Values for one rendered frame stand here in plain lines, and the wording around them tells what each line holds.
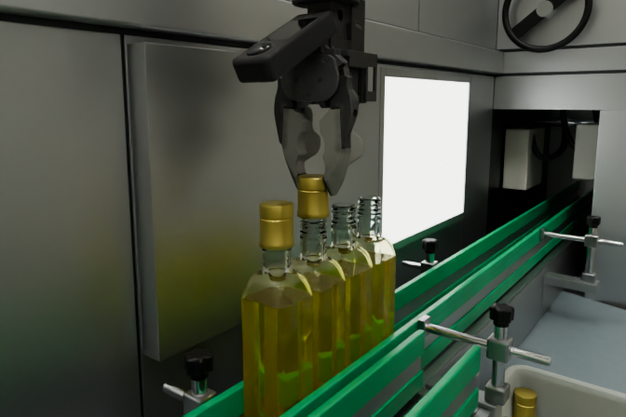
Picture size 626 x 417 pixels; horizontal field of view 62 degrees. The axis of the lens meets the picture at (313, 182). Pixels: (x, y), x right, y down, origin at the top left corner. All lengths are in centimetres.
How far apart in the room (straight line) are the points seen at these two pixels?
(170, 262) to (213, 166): 12
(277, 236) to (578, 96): 111
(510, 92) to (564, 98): 14
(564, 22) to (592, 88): 18
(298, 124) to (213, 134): 11
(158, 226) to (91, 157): 10
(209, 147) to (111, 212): 13
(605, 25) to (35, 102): 129
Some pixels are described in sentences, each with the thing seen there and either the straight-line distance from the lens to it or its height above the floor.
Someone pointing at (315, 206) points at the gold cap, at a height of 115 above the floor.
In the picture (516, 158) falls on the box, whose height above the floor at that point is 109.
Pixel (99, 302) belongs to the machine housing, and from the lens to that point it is 59.
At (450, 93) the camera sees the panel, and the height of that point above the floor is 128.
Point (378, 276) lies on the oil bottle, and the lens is 65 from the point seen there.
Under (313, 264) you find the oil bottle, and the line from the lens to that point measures 56.
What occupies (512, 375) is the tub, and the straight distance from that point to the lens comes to 93.
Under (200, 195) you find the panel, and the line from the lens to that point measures 61.
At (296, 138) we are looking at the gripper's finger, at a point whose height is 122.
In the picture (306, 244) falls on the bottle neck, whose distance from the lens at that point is 56.
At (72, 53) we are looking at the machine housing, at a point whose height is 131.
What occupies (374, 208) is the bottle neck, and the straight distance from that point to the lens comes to 65.
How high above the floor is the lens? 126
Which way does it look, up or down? 9 degrees down
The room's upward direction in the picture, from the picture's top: straight up
